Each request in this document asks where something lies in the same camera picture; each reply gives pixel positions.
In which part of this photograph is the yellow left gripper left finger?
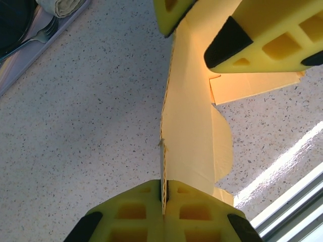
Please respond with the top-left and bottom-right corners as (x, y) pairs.
(63, 178), (166, 242)

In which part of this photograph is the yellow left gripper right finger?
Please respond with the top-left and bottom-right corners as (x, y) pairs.
(164, 179), (264, 242)

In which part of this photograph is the yellow paper box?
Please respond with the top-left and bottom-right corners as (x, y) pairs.
(157, 19), (306, 215)

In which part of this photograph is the folded beige cloth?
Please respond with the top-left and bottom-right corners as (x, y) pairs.
(35, 0), (88, 18)

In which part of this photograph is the metal fork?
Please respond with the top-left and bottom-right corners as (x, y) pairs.
(0, 16), (59, 63)

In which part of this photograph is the black round plate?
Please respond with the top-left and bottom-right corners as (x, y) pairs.
(0, 0), (41, 57)

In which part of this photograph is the lavender plastic tray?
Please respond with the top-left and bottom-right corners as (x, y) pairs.
(0, 0), (91, 98)

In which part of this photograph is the aluminium enclosure frame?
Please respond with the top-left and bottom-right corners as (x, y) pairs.
(233, 120), (323, 242)

